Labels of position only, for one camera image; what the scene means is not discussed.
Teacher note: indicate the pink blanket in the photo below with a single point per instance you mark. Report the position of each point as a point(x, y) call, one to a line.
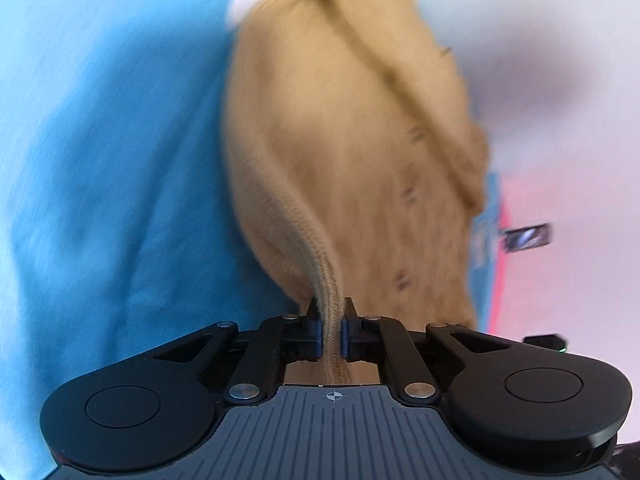
point(506, 280)

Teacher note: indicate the blue floral bed sheet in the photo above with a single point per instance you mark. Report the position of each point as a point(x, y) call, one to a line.
point(125, 160)

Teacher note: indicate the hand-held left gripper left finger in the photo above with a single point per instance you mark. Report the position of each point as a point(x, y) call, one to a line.
point(316, 336)

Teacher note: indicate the dark rectangular device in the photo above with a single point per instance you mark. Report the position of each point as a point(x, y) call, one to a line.
point(527, 236)

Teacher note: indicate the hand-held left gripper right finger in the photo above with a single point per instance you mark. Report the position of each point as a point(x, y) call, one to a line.
point(345, 336)

